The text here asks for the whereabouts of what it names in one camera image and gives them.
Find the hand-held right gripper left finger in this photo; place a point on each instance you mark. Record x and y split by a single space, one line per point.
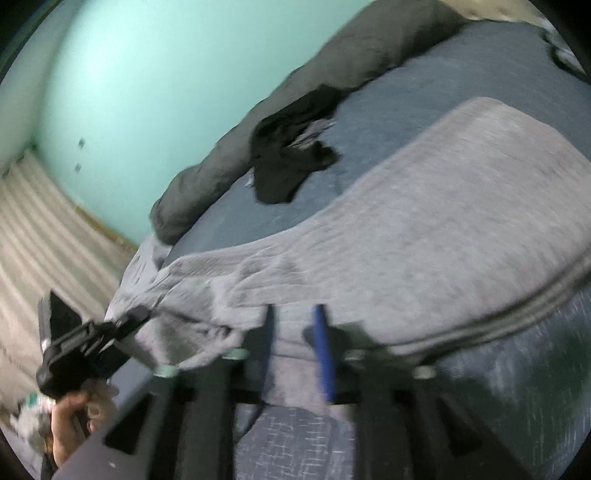
268 350

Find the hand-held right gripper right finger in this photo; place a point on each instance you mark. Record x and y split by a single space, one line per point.
323 355

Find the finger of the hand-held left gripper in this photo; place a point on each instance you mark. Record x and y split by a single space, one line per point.
131 321

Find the grey knit sweater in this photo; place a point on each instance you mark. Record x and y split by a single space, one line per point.
415 230

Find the person's left hand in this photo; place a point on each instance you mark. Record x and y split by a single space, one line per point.
67 424

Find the white bedsheet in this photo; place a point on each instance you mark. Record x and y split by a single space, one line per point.
138 272

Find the pile of plastic bags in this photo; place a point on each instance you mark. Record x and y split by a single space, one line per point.
32 420

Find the wooden baseboard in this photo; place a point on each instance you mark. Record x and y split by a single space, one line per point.
106 226

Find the black garment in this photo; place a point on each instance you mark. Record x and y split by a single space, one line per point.
281 175

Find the blue bed blanket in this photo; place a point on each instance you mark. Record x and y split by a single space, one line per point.
378 115

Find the dark grey rolled duvet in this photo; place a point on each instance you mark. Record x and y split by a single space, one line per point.
369 41

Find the cream bed headboard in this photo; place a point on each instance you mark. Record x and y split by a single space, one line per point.
498 9

